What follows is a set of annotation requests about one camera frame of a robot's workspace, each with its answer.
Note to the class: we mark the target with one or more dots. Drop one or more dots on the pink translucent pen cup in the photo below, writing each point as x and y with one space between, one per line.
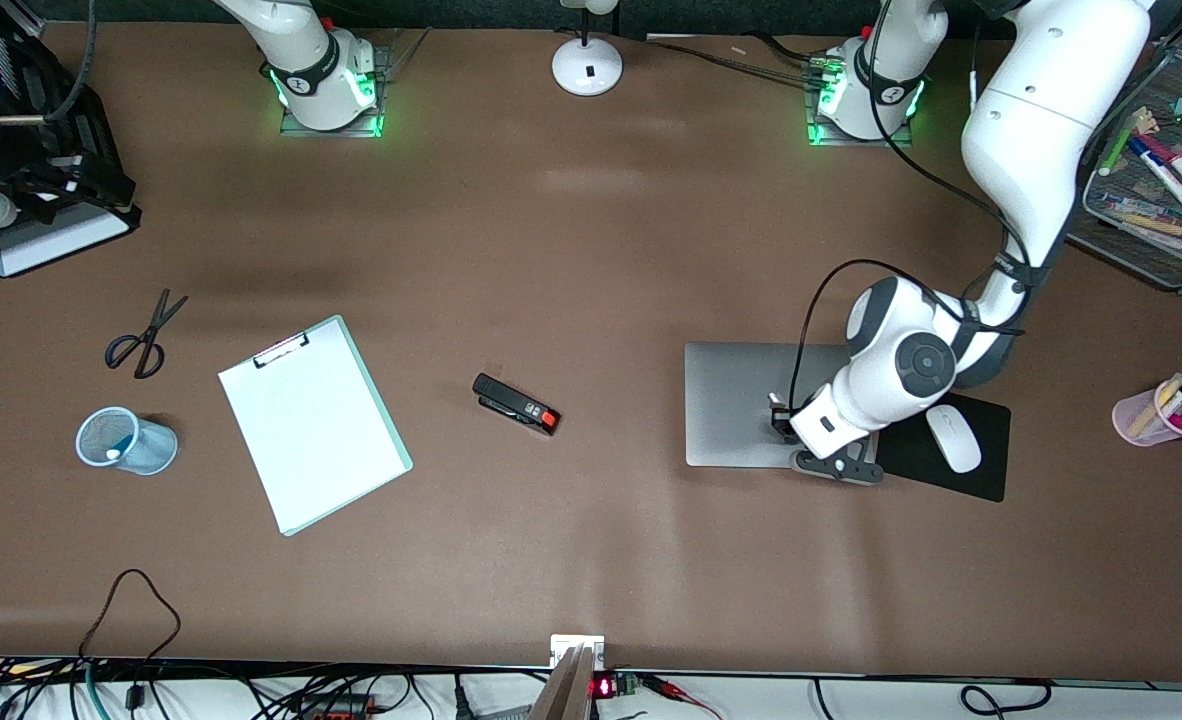
1136 418

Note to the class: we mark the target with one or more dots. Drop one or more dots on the silver mesh pen cup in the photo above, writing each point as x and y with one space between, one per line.
156 450

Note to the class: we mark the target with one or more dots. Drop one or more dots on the wooden stick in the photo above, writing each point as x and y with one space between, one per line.
566 690

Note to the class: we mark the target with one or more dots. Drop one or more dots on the small white box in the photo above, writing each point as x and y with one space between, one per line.
576 648

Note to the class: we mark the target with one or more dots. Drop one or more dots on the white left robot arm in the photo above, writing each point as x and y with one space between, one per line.
1051 100

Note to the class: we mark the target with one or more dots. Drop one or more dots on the white paper sheet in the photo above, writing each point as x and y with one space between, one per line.
316 440

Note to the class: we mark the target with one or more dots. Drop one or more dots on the white marker blue cap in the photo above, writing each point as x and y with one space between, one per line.
1163 173

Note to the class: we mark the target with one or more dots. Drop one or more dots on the black mouse pad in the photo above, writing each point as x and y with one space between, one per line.
991 460

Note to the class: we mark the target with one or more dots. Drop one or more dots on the blue marker pen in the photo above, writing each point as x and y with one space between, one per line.
113 453

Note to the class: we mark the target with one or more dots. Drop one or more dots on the dark mesh desk tray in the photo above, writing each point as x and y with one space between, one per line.
1151 245

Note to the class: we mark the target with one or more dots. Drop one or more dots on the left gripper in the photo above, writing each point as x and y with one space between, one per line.
780 420

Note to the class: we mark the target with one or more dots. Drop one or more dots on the white computer mouse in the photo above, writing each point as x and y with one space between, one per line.
953 440

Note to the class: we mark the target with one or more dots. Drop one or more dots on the silver laptop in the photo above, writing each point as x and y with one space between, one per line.
731 400

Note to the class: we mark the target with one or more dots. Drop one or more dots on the green marker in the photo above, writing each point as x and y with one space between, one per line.
1118 150

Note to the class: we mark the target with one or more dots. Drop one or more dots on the teal clipboard with metal clip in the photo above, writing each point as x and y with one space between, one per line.
406 463

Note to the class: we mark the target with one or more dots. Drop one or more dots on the black stapler with red end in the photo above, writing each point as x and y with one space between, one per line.
511 403

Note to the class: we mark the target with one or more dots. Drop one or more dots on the white lamp base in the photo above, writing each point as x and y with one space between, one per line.
587 70

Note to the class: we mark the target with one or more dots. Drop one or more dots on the circuit board red display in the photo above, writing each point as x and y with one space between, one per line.
613 686

